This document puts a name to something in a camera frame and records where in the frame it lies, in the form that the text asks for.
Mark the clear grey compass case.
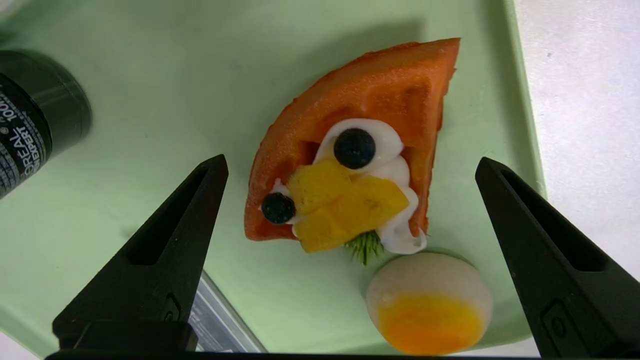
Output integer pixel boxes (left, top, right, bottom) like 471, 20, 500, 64
189, 270, 266, 353

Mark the white orange round bun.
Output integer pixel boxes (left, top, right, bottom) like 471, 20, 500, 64
365, 252, 494, 356

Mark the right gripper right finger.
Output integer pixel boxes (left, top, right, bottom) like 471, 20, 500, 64
475, 157, 640, 358

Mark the waffle slice with fruit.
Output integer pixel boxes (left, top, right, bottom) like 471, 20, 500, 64
244, 38, 461, 266

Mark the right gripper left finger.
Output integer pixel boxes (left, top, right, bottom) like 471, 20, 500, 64
52, 154, 230, 351

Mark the green plastic tray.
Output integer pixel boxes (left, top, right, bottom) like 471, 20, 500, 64
0, 0, 547, 357

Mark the black cosmetic tube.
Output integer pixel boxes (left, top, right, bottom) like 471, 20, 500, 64
0, 49, 93, 200

